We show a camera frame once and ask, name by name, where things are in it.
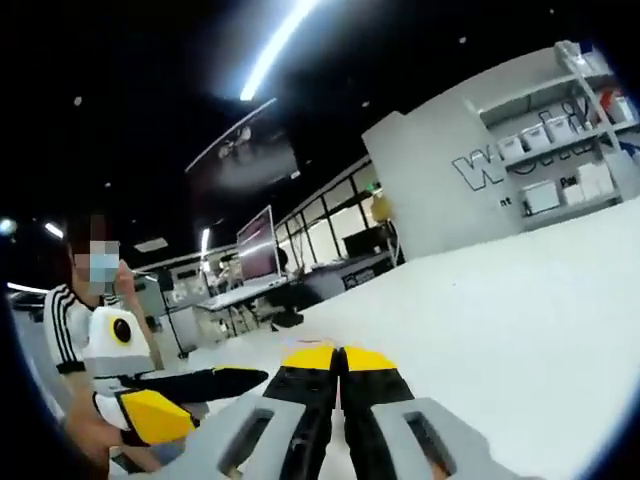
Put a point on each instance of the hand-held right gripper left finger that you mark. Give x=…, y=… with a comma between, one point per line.
x=260, y=440

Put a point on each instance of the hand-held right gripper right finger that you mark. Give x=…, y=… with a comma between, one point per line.
x=400, y=440

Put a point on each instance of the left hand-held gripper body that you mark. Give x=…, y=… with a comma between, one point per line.
x=107, y=350

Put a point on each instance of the yellow hanging bag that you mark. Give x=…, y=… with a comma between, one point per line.
x=381, y=207

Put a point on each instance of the person's left hand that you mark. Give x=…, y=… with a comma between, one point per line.
x=90, y=442

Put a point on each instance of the person's striped white shirt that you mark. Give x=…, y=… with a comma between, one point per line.
x=62, y=325

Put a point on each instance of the white desk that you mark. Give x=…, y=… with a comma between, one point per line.
x=235, y=296

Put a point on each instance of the black pouch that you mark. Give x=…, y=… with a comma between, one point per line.
x=287, y=317

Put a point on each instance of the person's head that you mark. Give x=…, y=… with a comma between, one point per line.
x=85, y=227

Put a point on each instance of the large computer monitor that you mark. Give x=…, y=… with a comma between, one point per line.
x=257, y=245

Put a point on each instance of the black cabinet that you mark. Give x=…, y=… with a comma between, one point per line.
x=370, y=272

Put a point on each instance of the hanging ceiling screen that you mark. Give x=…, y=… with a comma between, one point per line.
x=245, y=150

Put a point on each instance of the row of white storage bins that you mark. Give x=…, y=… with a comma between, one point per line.
x=532, y=136

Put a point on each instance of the long ceiling light strip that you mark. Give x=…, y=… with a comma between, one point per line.
x=270, y=55

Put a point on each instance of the grey metal shelf unit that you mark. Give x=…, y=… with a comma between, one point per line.
x=592, y=107

